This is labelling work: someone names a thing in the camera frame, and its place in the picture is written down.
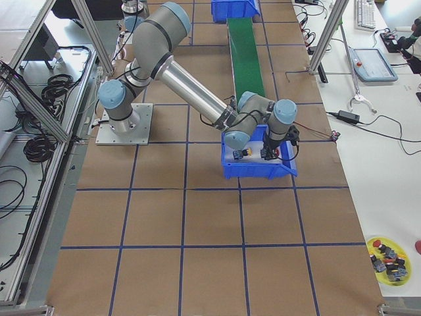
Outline yellow plate of buttons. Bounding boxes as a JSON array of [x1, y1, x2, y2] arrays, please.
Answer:
[[366, 236, 412, 286]]

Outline teach pendant tablet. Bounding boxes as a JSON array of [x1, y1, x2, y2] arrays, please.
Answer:
[[349, 48, 398, 82]]

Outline blue bin robot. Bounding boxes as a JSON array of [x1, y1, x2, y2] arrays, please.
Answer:
[[221, 124, 298, 179], [210, 0, 260, 23]]

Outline blue bin robot left side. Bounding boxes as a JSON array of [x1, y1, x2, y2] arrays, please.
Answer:
[[210, 0, 260, 23]]

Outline red black conveyor wires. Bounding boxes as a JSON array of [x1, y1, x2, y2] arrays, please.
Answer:
[[294, 121, 339, 142]]

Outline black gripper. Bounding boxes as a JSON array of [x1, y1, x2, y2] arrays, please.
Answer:
[[262, 125, 300, 156]]

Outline black power brick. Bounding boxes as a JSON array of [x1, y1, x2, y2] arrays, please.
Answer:
[[337, 110, 360, 124]]

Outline yellow push button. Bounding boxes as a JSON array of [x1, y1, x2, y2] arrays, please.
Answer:
[[232, 147, 253, 160]]

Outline white foam pad right bin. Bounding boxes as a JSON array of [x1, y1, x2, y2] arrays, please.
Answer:
[[223, 142, 282, 163]]

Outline aluminium frame post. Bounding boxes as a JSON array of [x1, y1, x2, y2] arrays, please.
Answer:
[[309, 0, 349, 74]]

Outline green conveyor belt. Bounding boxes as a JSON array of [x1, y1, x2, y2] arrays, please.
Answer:
[[227, 18, 266, 113]]

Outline blue bin robot right side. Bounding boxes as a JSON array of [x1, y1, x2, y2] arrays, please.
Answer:
[[221, 124, 298, 179]]

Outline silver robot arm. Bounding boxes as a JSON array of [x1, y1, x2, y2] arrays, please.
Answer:
[[98, 1, 299, 160]]

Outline white keyboard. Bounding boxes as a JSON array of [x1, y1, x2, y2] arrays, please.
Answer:
[[354, 0, 376, 32]]

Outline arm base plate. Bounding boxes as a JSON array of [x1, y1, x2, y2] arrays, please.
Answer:
[[96, 103, 153, 145]]

